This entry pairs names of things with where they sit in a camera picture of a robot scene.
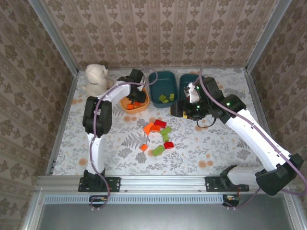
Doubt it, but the aluminium mounting rail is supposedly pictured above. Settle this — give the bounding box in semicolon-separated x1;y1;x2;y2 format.
35;174;295;192

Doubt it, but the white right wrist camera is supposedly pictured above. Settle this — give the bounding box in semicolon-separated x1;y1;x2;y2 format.
186;82;200;104

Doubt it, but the aluminium table side rail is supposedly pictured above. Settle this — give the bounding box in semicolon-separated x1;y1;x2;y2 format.
45;70;79;175
244;68;284;174

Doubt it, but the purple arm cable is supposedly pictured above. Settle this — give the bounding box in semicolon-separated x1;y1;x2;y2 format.
88;68;159;211
198;69;307;210

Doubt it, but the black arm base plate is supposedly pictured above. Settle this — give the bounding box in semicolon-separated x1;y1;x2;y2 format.
78;176;121;193
205;176;249;192

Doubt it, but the teal plastic container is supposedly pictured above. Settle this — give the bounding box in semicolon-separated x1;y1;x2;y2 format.
178;73;206;106
148;70;179;109

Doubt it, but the orange plastic container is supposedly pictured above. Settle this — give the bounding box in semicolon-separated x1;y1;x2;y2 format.
119;87;151;115

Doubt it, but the aluminium table end rail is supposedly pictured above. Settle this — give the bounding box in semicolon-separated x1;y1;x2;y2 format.
77;65;248;70

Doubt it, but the floral patterned table cover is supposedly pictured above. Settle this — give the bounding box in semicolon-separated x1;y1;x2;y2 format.
52;68;276;176

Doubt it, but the orange curved lego piece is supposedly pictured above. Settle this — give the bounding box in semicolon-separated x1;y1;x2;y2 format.
142;122;154;136

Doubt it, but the white plush toy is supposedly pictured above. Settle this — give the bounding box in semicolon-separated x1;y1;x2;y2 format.
81;63;115;96

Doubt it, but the grey metal panel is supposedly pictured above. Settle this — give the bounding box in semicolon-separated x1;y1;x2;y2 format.
23;191;303;230

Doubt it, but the aluminium frame post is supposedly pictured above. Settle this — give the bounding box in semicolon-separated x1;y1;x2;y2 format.
28;0;79;74
245;0;292;72

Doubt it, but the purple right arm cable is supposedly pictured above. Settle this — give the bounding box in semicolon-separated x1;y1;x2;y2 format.
198;69;307;210

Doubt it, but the black connector board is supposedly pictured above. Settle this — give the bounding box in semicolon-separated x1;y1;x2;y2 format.
222;194;240;207
89;195;108;208

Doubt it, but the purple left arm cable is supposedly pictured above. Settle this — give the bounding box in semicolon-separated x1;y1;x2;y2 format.
88;68;159;211

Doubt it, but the long green lego brick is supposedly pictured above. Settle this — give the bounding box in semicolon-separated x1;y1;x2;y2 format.
152;145;165;157

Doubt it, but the grey slotted cable duct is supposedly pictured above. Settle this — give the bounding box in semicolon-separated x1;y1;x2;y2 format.
44;194;225;205

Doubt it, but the thin black right camera cable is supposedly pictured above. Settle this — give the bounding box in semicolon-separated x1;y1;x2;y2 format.
196;117;218;129

